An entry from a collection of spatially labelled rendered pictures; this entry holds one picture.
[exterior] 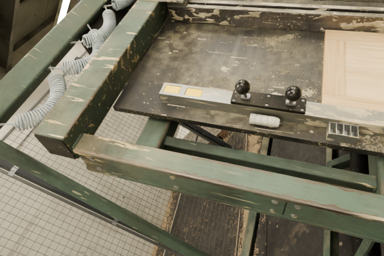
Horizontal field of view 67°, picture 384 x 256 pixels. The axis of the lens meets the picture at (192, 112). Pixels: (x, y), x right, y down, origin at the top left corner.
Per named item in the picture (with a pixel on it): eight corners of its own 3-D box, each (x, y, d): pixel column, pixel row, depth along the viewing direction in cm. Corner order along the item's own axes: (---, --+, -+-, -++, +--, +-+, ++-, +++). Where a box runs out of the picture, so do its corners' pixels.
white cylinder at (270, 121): (248, 125, 81) (278, 130, 79) (248, 119, 79) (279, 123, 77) (250, 117, 83) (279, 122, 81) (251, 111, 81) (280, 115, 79)
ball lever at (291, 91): (296, 111, 78) (301, 100, 66) (282, 110, 80) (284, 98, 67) (298, 98, 79) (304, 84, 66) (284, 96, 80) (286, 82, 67)
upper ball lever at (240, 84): (251, 105, 82) (248, 93, 69) (238, 103, 83) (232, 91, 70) (254, 92, 82) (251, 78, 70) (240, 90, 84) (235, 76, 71)
